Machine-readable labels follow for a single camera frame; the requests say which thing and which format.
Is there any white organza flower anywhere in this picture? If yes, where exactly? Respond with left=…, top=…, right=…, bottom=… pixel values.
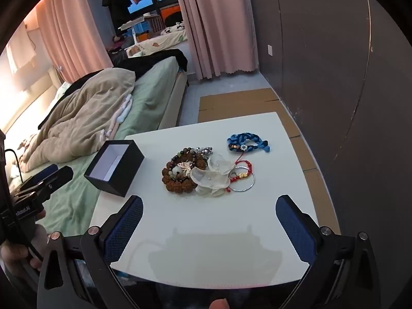
left=190, top=153, right=235, bottom=198

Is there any person's left hand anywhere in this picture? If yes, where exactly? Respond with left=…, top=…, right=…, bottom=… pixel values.
left=0, top=224, right=49, bottom=274

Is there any floral print bedding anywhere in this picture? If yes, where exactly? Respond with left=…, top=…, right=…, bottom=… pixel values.
left=127, top=22, right=188, bottom=58

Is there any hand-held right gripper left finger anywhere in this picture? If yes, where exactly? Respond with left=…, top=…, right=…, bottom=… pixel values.
left=37, top=195, right=144, bottom=309

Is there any silver bangle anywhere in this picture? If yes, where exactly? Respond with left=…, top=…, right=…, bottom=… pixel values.
left=229, top=167, right=256, bottom=193

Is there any gold butterfly hair clip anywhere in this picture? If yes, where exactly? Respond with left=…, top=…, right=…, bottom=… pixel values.
left=175, top=161, right=195, bottom=176

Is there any dark green bead bracelet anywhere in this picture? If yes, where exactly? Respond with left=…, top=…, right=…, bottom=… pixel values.
left=170, top=147, right=201, bottom=168

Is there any black jewelry box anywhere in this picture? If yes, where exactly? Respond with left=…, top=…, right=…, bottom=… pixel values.
left=84, top=140, right=145, bottom=198

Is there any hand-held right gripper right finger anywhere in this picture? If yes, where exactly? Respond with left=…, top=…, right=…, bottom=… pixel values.
left=275, top=195, right=382, bottom=309

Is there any pink and white cloth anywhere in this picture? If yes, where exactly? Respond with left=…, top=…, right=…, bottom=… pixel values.
left=101, top=95, right=134, bottom=136

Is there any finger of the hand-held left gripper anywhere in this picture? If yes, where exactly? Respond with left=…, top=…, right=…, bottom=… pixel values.
left=11, top=166, right=74, bottom=205
left=19, top=164, right=59, bottom=187

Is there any orange chair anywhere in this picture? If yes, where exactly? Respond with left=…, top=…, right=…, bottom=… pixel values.
left=161, top=5, right=183, bottom=20

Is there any black clothing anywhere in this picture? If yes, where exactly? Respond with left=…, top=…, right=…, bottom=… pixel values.
left=111, top=49, right=188, bottom=73

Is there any red string bracelet gold charm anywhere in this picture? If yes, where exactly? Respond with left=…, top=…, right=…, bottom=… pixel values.
left=222, top=153, right=253, bottom=194

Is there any beige blanket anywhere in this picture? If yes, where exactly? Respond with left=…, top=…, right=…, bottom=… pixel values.
left=19, top=68, right=136, bottom=171

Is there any bed with green sheet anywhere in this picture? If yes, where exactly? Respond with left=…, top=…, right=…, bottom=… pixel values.
left=0, top=55, right=189, bottom=232

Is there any brown bead bracelet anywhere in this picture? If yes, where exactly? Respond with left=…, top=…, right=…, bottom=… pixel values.
left=161, top=153, right=210, bottom=194

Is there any beige headboard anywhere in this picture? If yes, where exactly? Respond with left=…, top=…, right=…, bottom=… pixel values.
left=0, top=64, right=65, bottom=136

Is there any flat cardboard sheet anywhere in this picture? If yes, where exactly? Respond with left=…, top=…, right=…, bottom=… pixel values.
left=198, top=88, right=342, bottom=235

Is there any blue braided bracelet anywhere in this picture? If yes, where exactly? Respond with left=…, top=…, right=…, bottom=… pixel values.
left=226, top=132, right=271, bottom=154

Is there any pink curtain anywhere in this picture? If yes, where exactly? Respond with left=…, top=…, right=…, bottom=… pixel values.
left=35, top=0, right=113, bottom=84
left=175, top=0, right=260, bottom=81

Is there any white rack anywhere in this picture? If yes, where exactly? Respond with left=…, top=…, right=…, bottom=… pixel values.
left=117, top=16, right=152, bottom=42

